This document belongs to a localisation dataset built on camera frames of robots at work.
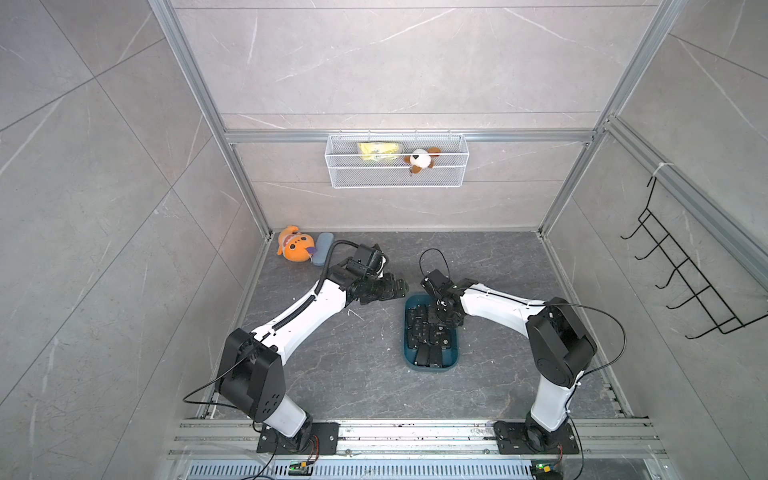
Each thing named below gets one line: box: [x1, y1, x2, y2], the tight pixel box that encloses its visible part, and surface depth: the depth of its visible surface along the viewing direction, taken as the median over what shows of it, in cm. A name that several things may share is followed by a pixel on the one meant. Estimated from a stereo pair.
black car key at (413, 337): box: [407, 327, 420, 349], surface depth 90 cm
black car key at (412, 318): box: [407, 307, 419, 330], surface depth 95 cm
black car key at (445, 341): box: [440, 333, 452, 349], surface depth 90 cm
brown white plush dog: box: [404, 147, 442, 174], surface depth 87 cm
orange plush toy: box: [276, 225, 317, 262], surface depth 108 cm
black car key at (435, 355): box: [429, 344, 443, 368], surface depth 88 cm
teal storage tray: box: [403, 293, 460, 373], surface depth 88 cm
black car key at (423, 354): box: [416, 343, 430, 367], surface depth 87 cm
